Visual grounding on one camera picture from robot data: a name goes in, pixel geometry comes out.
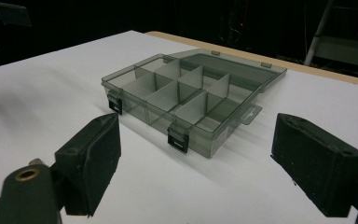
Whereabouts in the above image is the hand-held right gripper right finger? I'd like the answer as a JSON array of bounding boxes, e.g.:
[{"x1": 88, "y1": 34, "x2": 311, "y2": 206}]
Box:
[{"x1": 270, "y1": 112, "x2": 358, "y2": 218}]

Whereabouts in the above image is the metal stand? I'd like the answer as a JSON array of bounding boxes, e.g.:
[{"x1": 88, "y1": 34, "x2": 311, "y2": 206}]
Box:
[{"x1": 303, "y1": 0, "x2": 358, "y2": 81}]

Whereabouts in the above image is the transparent grey compartment storage box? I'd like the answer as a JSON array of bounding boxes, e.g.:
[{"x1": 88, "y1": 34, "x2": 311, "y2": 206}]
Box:
[{"x1": 101, "y1": 48, "x2": 288, "y2": 159}]

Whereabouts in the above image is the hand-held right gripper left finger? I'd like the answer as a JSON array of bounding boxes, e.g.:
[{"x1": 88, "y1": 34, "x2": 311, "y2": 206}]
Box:
[{"x1": 54, "y1": 112, "x2": 122, "y2": 217}]

